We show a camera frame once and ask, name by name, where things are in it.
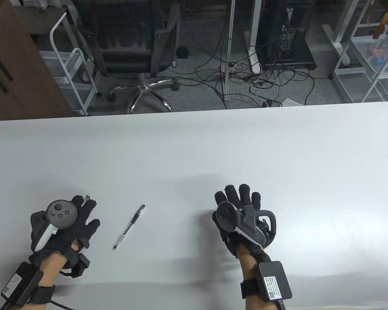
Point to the person's left hand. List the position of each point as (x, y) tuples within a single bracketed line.
[(80, 226)]

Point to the person's right hand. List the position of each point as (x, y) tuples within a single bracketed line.
[(242, 197)]

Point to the clear pen with black grip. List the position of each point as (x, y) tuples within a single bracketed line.
[(129, 226)]

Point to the person's right forearm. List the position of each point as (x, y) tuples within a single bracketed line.
[(247, 268)]

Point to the grey white left hand controller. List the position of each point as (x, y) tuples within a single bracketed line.
[(61, 213)]

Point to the grey white hand controller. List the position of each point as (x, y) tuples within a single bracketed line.
[(249, 226), (61, 213)]

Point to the grey white right hand controller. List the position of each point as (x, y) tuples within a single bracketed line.
[(249, 226)]

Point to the white table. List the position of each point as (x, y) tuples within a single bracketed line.
[(194, 145)]

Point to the black box on left wrist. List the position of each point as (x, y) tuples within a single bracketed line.
[(16, 284)]

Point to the black box on wrist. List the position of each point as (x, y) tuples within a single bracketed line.
[(271, 281), (16, 284)]

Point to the black box on right wrist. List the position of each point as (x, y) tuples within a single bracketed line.
[(271, 281)]

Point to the white power strip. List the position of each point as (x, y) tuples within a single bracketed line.
[(291, 102)]

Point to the black power adapter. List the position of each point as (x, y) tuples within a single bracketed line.
[(182, 52)]

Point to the black computer tower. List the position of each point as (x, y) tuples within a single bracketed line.
[(287, 38)]

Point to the white desk leg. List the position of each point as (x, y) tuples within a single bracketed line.
[(255, 25), (342, 32)]

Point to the brown wooden cabinet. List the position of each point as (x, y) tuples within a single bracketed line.
[(16, 64)]

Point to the black mesh office chair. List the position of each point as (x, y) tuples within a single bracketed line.
[(129, 48)]

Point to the white cart with clear bins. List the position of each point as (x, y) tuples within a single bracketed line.
[(375, 51)]

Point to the brown leather bag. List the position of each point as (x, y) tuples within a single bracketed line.
[(384, 19)]

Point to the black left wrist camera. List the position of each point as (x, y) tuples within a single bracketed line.
[(80, 264)]

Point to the aluminium profile post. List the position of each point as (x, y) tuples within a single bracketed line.
[(230, 32)]

